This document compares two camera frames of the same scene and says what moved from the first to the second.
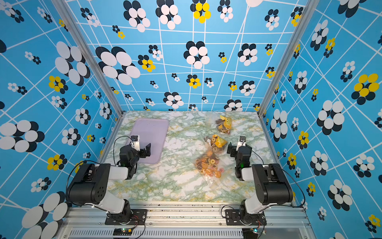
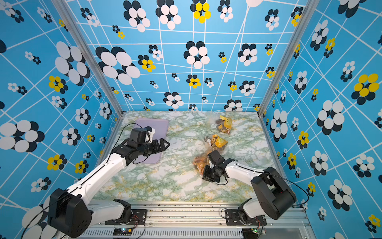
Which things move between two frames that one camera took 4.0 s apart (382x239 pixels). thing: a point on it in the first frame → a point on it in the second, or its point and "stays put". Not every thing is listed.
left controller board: x=122 y=231 stays put
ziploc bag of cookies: x=223 y=124 stays put
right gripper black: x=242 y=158 → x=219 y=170
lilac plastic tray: x=152 y=131 stays put
